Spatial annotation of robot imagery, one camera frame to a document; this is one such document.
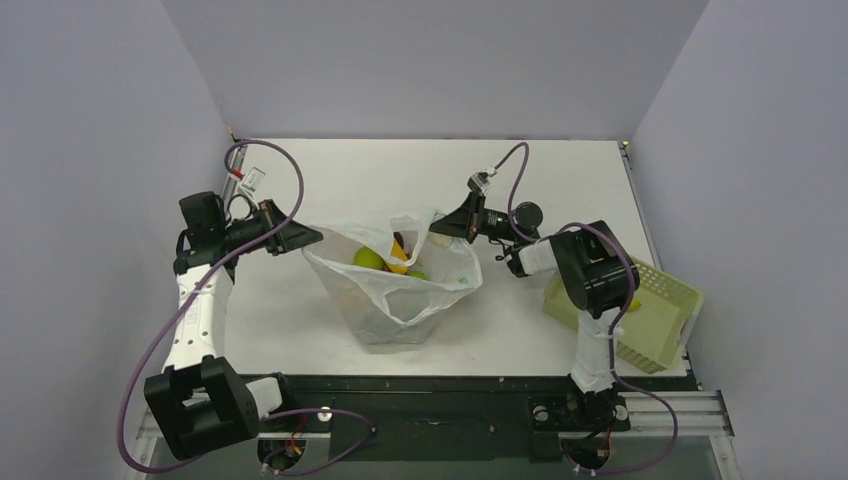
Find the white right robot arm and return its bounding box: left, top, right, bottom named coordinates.
left=429, top=192, right=639, bottom=431

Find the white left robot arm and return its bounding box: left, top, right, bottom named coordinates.
left=143, top=192, right=323, bottom=461

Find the red fake fruit in bag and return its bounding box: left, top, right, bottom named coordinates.
left=393, top=231, right=412, bottom=259

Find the yellow fake fruit in bag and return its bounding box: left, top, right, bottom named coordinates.
left=384, top=239, right=409, bottom=275

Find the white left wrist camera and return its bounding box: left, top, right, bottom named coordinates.
left=238, top=167, right=266, bottom=194

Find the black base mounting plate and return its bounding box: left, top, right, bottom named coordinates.
left=264, top=374, right=631, bottom=463

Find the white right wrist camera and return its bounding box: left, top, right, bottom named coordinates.
left=467, top=167, right=497, bottom=196

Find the white plastic bag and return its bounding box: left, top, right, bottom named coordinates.
left=302, top=207, right=483, bottom=345

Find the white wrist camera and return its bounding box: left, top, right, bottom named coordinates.
left=467, top=167, right=497, bottom=196
left=238, top=167, right=266, bottom=194

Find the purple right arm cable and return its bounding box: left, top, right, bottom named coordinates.
left=493, top=142, right=680, bottom=475

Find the yellow-green perforated plastic basket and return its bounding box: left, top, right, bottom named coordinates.
left=541, top=254, right=706, bottom=376

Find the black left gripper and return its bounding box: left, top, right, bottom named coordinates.
left=220, top=199, right=323, bottom=256

